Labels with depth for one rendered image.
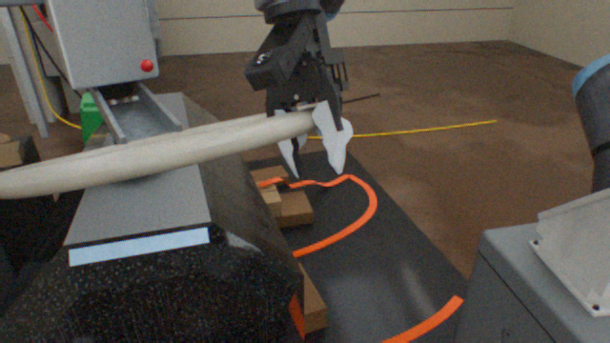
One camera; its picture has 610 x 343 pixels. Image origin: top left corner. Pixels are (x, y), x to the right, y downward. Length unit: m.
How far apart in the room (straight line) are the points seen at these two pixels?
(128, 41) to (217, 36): 5.20
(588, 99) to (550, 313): 0.44
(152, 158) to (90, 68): 0.78
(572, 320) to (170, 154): 0.80
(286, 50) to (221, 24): 5.88
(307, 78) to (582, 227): 0.67
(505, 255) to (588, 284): 0.18
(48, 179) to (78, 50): 0.73
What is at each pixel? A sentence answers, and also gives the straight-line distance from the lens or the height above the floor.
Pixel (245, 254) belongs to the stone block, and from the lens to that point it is 1.16.
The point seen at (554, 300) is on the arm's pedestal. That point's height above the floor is 0.85.
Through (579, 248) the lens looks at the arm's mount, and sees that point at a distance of 1.00.
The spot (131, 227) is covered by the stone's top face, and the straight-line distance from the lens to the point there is 1.15.
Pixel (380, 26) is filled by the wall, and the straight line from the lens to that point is 6.79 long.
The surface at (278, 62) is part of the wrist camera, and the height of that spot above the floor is 1.37.
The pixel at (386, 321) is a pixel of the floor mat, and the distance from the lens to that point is 1.98.
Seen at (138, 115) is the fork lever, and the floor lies 1.10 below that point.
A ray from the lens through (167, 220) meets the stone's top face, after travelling 1.14.
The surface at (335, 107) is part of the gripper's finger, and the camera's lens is 0.50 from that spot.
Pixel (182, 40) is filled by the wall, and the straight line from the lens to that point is 6.39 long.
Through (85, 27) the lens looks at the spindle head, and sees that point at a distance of 1.18.
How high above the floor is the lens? 1.49
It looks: 29 degrees down
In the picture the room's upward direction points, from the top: straight up
